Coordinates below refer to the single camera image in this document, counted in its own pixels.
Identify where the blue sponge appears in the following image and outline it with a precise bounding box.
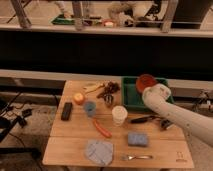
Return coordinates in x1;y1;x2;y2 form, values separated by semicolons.
128;132;148;147

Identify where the blue small cup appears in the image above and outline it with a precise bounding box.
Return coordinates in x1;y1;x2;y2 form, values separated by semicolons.
83;101;96;117

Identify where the white paper cup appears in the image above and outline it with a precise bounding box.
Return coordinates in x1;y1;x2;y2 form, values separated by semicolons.
112;106;128;126

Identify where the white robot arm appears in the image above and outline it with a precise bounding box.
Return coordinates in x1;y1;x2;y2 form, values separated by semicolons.
142;83;213;147

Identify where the wooden folding table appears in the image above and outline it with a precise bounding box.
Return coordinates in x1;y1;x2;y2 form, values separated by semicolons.
43;90;194;169

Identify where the red bowl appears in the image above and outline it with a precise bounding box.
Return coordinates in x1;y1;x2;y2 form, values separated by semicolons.
136;74;157;93

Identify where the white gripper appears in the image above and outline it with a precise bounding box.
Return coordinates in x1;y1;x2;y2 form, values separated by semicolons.
142;83;171;103

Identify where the silver fork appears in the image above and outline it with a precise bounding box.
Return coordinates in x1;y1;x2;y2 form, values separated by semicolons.
121;155;153;161

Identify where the orange carrot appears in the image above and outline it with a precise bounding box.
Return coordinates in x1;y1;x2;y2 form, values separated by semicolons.
92;119;112;138

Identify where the brown dried bunch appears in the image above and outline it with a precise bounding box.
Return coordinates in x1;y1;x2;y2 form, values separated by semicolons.
97;82;120;98

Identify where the grey folded cloth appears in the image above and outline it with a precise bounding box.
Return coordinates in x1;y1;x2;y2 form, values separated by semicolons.
85;140;114;166

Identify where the black rectangular block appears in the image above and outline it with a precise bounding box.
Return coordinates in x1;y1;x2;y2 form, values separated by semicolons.
61;102;73;121

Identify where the green plastic tray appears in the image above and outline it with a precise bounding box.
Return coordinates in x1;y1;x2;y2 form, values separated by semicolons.
121;76;168;112

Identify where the black metal clip tool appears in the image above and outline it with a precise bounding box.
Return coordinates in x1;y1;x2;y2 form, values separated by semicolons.
160;118;173;130

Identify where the yellow banana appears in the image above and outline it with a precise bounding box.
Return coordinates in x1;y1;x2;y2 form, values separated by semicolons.
83;83;104;93

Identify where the dark metal cup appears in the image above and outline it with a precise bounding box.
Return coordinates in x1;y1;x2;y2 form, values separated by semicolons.
104;94;114;107

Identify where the orange round fruit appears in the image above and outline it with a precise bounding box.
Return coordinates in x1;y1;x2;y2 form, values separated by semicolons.
73;93;85;105

